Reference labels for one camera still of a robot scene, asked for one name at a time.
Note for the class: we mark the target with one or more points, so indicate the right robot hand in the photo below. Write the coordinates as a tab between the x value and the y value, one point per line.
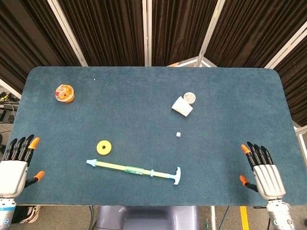
267	178

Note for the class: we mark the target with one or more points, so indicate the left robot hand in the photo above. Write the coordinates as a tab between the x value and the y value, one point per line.
12	172

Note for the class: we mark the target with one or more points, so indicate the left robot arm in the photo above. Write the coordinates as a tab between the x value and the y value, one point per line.
6	212

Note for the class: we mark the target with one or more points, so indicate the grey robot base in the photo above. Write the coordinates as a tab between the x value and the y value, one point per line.
147	218

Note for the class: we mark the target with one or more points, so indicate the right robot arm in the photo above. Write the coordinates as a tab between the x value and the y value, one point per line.
280	213

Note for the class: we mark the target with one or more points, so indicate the black and white sneaker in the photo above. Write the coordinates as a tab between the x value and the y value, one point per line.
26	214

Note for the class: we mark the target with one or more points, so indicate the orange fruit jelly cup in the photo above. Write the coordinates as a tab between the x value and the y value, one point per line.
64	93

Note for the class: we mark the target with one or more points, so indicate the white paper cup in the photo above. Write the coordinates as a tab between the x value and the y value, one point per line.
182	106

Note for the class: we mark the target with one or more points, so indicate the blue felt table mat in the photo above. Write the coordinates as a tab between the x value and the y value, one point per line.
153	134

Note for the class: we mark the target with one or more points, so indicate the yellow blue toy water pump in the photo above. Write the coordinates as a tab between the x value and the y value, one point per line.
134	170

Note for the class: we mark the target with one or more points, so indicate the black pleated curtain screen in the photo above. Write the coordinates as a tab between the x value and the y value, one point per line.
153	31

